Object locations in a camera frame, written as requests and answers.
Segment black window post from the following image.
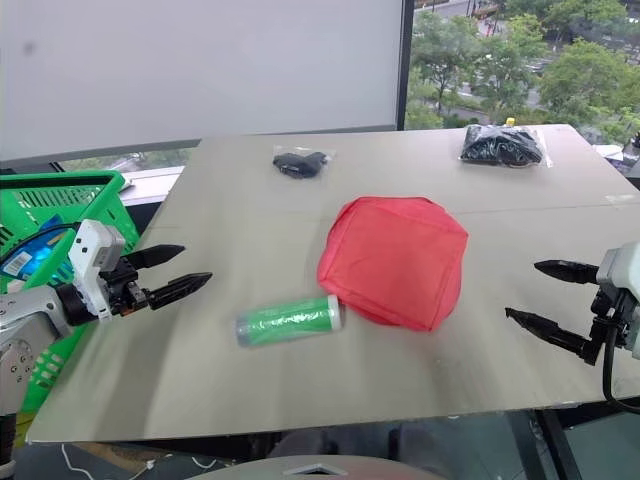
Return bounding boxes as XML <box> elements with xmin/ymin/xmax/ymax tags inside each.
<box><xmin>393</xmin><ymin>0</ymin><xmax>416</xmax><ymax>133</ymax></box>

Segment black table leg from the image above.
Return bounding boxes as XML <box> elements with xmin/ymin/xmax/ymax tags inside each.
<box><xmin>533</xmin><ymin>408</ymin><xmax>584</xmax><ymax>480</ymax></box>

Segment green cylindrical roll package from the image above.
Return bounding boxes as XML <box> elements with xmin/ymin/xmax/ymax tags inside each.
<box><xmin>233</xmin><ymin>293</ymin><xmax>347</xmax><ymax>349</ymax></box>

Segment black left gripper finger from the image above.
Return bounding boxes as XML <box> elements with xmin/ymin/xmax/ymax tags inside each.
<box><xmin>145</xmin><ymin>272</ymin><xmax>214</xmax><ymax>311</ymax></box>
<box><xmin>122</xmin><ymin>243</ymin><xmax>187</xmax><ymax>270</ymax></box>

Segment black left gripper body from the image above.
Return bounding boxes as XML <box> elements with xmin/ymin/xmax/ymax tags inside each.
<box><xmin>98</xmin><ymin>258</ymin><xmax>152</xmax><ymax>318</ymax></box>

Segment green plastic shopping basket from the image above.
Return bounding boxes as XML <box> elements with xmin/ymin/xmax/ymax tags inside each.
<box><xmin>0</xmin><ymin>170</ymin><xmax>142</xmax><ymax>417</ymax></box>

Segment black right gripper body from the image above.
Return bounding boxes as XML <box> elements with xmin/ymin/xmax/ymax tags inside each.
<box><xmin>589</xmin><ymin>285</ymin><xmax>637</xmax><ymax>352</ymax></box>

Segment large bagged black items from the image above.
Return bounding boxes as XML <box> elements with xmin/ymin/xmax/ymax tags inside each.
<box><xmin>457</xmin><ymin>123</ymin><xmax>554</xmax><ymax>171</ymax></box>

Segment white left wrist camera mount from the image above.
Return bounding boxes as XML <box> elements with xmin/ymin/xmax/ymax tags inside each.
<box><xmin>66</xmin><ymin>218</ymin><xmax>127</xmax><ymax>322</ymax></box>

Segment small bagged black item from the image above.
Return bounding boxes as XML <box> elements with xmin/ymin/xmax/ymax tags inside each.
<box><xmin>271</xmin><ymin>144</ymin><xmax>337</xmax><ymax>181</ymax></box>

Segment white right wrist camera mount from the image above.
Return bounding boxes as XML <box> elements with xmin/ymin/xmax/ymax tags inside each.
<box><xmin>596</xmin><ymin>241</ymin><xmax>640</xmax><ymax>361</ymax></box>

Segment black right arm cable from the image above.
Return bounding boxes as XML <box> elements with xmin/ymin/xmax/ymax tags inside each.
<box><xmin>601</xmin><ymin>319</ymin><xmax>640</xmax><ymax>410</ymax></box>

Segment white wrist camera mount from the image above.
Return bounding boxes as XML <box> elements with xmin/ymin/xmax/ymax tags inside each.
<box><xmin>596</xmin><ymin>241</ymin><xmax>640</xmax><ymax>361</ymax></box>
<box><xmin>66</xmin><ymin>218</ymin><xmax>127</xmax><ymax>322</ymax></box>

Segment white projection screen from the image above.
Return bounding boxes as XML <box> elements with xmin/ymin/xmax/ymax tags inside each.
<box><xmin>0</xmin><ymin>0</ymin><xmax>407</xmax><ymax>162</ymax></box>

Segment blue barcoded package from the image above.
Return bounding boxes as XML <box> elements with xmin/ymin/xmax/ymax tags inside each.
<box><xmin>0</xmin><ymin>214</ymin><xmax>77</xmax><ymax>294</ymax></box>

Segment grey rounded robot body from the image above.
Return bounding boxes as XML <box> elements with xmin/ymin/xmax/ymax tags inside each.
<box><xmin>197</xmin><ymin>453</ymin><xmax>444</xmax><ymax>480</ymax></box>

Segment red folded fabric bag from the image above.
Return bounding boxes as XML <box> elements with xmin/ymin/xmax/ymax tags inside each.
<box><xmin>316</xmin><ymin>195</ymin><xmax>471</xmax><ymax>333</ymax></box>

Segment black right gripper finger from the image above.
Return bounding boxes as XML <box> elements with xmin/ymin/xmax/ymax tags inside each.
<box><xmin>504</xmin><ymin>306</ymin><xmax>602</xmax><ymax>368</ymax></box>
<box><xmin>533</xmin><ymin>259</ymin><xmax>601</xmax><ymax>285</ymax></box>

